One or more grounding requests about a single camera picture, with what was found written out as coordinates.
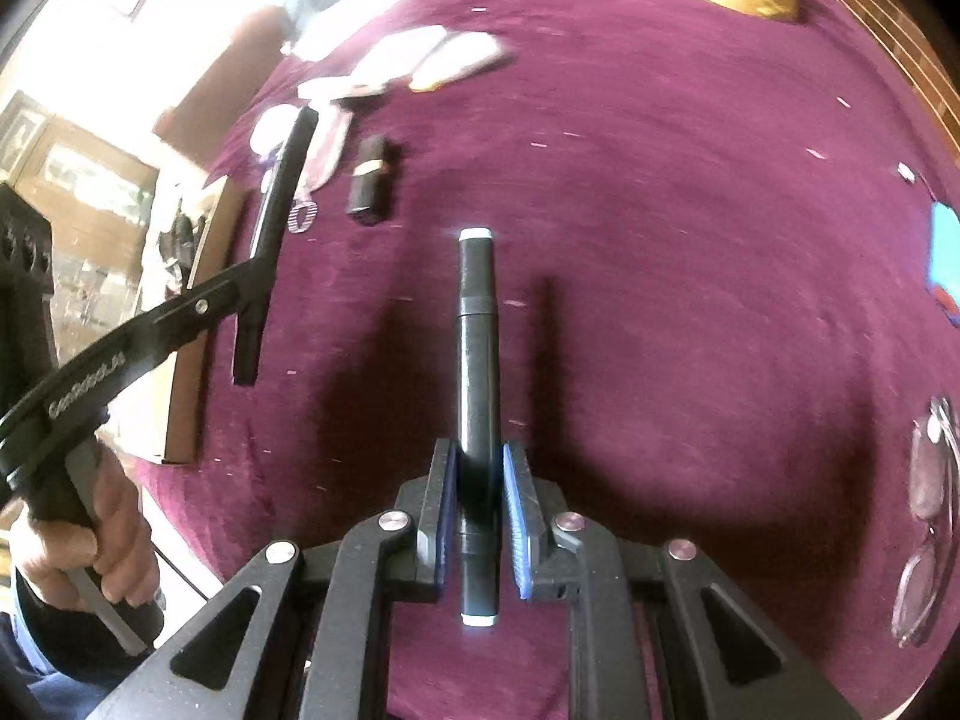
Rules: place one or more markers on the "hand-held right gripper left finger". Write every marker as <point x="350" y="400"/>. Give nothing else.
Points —
<point x="448" y="510"/>

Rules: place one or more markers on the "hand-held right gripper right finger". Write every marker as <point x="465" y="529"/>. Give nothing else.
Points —
<point x="517" y="517"/>

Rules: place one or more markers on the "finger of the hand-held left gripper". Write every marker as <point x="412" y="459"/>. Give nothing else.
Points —
<point x="281" y="202"/>

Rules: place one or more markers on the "brown cardboard box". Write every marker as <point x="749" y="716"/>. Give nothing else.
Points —
<point x="187" y="405"/>

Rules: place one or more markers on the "black marker pen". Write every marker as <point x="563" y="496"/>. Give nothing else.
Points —
<point x="476" y="360"/>

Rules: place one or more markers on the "white tube orange cap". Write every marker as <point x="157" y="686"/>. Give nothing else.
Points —
<point x="461" y="60"/>

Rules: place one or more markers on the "teal cartoon snack packet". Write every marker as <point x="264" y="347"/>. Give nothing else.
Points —
<point x="946" y="255"/>

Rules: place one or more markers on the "person's left hand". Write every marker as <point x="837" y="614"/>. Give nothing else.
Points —
<point x="120" y="532"/>

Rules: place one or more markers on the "pink white oblong item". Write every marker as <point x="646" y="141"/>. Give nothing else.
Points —
<point x="326" y="154"/>

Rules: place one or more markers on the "black gold lipstick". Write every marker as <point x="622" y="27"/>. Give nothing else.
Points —
<point x="370" y="180"/>

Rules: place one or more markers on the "wooden glass-door cabinet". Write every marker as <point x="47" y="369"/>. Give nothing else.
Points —
<point x="82" y="187"/>

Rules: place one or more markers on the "maroon tablecloth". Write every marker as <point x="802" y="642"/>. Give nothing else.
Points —
<point x="675" y="240"/>

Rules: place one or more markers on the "eyeglasses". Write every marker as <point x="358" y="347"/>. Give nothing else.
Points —
<point x="919" y="585"/>

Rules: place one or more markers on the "wooden panel furniture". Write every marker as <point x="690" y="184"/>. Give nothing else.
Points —
<point x="885" y="30"/>

